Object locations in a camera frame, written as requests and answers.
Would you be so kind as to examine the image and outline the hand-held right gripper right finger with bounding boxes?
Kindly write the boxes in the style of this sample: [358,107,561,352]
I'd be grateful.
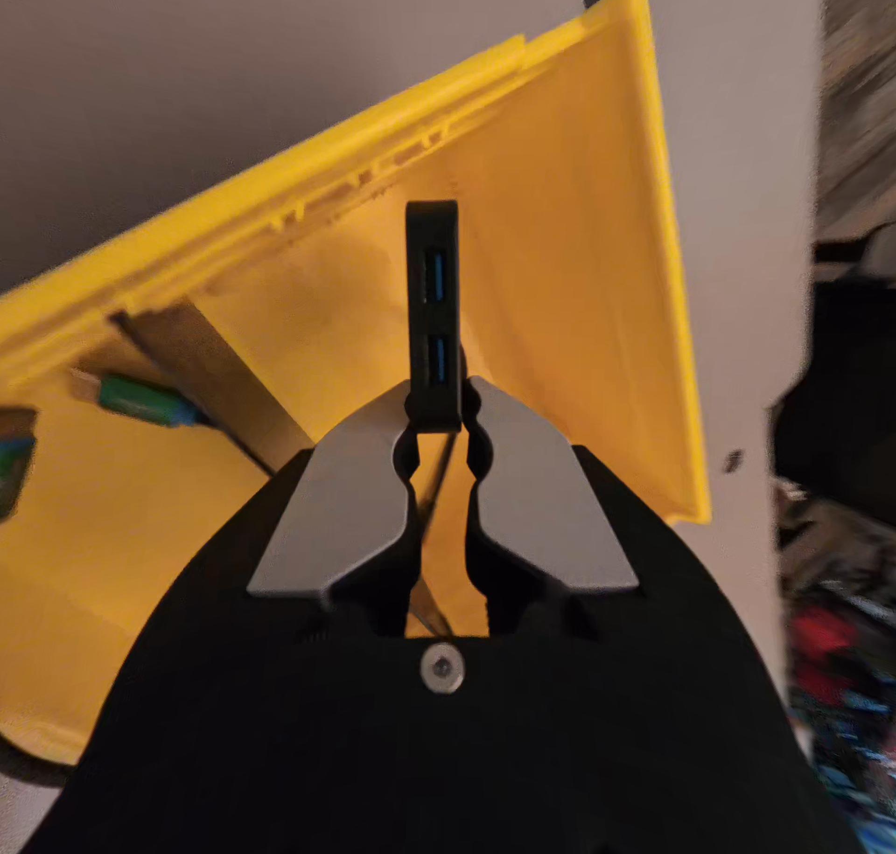
[463,375,641,592]

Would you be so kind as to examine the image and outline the black hdmi cable green plugs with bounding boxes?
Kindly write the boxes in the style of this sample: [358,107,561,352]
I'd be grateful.
[0,370,211,522]

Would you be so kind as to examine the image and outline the yellow plastic bin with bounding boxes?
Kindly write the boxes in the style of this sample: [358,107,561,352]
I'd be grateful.
[0,0,713,765]

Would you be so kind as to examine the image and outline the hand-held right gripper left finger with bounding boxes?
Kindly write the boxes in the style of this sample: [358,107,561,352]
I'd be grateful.
[246,377,422,609]

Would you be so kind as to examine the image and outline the black usb hub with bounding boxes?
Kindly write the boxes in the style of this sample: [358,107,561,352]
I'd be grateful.
[405,198,469,437]

